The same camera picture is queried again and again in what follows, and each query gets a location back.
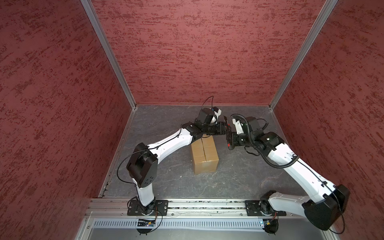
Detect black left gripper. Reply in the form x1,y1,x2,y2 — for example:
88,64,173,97
202,121,232,135

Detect brown cardboard express box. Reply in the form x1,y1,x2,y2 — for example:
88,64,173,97
191,135,219,175

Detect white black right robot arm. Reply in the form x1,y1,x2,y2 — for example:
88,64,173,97
227,114,350,231

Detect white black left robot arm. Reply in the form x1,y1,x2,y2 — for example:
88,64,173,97
126,107,231,207

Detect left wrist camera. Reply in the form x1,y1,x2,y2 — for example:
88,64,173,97
212,107,222,119

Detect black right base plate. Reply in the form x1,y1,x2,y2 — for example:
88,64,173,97
245,200,287,217

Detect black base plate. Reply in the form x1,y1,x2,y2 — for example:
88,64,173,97
127,199,169,217
245,200,287,217

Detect right controller board with wires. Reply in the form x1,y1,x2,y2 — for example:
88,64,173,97
263,216,279,235

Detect controller board with wires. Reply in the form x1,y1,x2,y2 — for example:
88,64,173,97
263,216,279,235
136,216,163,235

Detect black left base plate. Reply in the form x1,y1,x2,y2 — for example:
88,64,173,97
127,199,169,217

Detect left controller board with wires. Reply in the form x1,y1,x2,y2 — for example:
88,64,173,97
136,216,163,235

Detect aluminium front rail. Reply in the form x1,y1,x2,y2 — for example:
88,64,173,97
86,194,309,219

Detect aluminium right corner post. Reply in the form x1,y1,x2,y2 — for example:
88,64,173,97
269,0,338,112

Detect aluminium corner post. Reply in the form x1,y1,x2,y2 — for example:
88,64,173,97
81,0,137,111
269,0,338,112

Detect white slotted cable duct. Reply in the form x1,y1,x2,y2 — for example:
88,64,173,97
93,218,264,231

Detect aluminium left corner post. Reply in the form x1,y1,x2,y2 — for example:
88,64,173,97
81,0,137,111

